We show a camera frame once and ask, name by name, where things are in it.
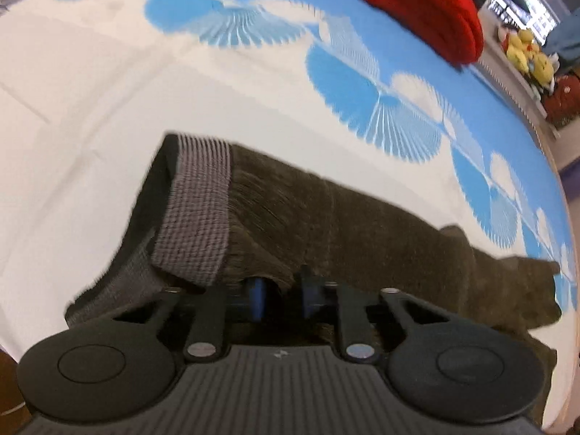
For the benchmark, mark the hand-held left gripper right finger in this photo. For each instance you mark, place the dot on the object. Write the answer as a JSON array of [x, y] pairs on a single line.
[[309, 301]]

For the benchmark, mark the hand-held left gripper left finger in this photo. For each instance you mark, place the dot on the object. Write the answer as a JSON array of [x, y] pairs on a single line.
[[256, 299]]

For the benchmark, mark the blue white printed bedsheet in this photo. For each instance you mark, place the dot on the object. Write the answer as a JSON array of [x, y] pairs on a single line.
[[113, 99]]

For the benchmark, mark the red folded blanket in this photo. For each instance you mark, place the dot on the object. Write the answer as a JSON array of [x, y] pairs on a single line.
[[417, 4]]

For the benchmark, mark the dark red cushion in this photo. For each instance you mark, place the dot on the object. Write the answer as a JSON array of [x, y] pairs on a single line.
[[564, 99]]

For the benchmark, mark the yellow plush toy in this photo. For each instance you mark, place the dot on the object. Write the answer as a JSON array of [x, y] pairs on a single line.
[[521, 50], [543, 69]]

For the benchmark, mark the blue hanging cloth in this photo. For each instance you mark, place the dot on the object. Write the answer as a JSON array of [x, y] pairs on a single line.
[[564, 40]]

